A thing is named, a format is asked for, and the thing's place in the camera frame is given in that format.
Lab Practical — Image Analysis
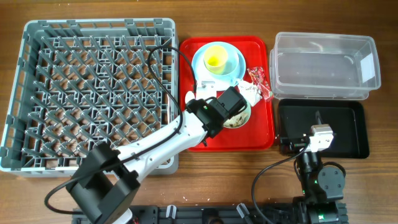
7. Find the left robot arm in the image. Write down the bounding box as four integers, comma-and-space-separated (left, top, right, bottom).
66, 87, 247, 223

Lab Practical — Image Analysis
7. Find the grey dishwasher rack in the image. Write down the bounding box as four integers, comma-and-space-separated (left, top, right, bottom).
1, 18, 178, 177

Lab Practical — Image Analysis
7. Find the yellow plastic cup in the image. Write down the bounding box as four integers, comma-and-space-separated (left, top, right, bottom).
203, 45, 228, 75

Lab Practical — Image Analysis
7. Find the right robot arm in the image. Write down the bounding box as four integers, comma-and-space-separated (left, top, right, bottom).
293, 111, 349, 223

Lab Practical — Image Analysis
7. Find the light blue plate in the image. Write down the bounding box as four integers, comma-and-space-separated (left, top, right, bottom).
192, 42, 246, 90

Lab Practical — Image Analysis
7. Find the clear plastic bin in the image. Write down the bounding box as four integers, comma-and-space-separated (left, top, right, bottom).
269, 32, 381, 100

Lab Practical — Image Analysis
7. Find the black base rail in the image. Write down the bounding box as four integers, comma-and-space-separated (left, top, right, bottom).
72, 202, 348, 224

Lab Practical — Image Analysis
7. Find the black tray bin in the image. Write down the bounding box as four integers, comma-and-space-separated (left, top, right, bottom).
278, 99, 369, 159

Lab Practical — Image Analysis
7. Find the green bowl with rice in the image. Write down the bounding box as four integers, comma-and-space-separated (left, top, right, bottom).
223, 103, 251, 129

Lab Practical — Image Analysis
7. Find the light blue bowl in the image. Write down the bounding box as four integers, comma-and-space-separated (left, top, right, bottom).
213, 50, 239, 75

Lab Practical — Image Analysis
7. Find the crumpled white tissue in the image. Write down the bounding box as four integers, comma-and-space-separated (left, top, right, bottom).
238, 80, 262, 107

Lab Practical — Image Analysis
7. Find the red snack wrapper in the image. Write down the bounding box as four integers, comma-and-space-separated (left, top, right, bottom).
247, 67, 274, 101

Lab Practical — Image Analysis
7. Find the white plastic spoon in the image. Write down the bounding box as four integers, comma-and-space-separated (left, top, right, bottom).
185, 91, 196, 105

